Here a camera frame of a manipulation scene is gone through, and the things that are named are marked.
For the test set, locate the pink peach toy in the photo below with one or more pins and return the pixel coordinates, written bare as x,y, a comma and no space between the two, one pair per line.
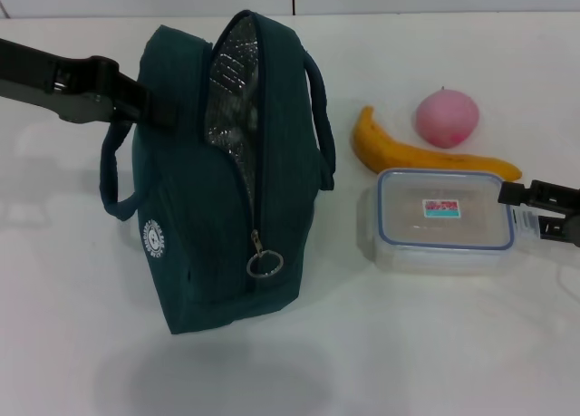
446,117

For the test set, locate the yellow banana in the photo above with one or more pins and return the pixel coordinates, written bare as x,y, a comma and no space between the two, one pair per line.
385,151

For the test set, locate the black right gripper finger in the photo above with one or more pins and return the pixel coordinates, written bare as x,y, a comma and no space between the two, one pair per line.
562,228
539,193

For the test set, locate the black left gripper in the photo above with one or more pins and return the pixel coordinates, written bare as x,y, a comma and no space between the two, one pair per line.
36,76

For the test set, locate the dark teal insulated lunch bag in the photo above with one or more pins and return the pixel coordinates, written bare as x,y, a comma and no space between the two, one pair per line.
181,198

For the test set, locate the clear plastic container blue seal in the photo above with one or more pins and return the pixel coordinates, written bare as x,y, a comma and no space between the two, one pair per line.
408,216

